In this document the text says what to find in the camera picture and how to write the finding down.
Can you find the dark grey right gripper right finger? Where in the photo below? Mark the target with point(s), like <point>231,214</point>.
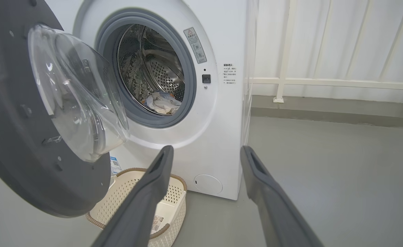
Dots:
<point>277,212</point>

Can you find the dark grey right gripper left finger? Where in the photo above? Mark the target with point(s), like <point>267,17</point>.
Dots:
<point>136,212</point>

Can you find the blue garment white lining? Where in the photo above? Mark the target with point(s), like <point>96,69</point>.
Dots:
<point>162,103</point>

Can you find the grey washing machine door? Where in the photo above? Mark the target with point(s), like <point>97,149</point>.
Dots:
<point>9,137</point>

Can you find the white front-load washing machine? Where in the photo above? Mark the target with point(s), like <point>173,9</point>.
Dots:
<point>222,137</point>

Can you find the grey rubber door gasket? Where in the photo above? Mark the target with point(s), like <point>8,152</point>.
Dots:
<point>191,89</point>

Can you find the stainless steel washing machine drum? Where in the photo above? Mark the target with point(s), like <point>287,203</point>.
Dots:
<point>160,72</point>

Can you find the white perforated laundry basket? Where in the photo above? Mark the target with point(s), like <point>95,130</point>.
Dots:
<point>119,199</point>

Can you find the small basket bottom label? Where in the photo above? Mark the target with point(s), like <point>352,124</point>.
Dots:
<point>157,223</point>

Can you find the blue energy label sticker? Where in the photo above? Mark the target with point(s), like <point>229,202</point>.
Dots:
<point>115,165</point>

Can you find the round white filter cover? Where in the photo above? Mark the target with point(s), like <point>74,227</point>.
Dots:
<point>208,184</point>

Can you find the white metal railing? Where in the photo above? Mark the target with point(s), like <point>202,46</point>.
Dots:
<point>325,82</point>

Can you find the grey warning sticker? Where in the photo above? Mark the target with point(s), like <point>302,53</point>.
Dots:
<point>195,45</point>

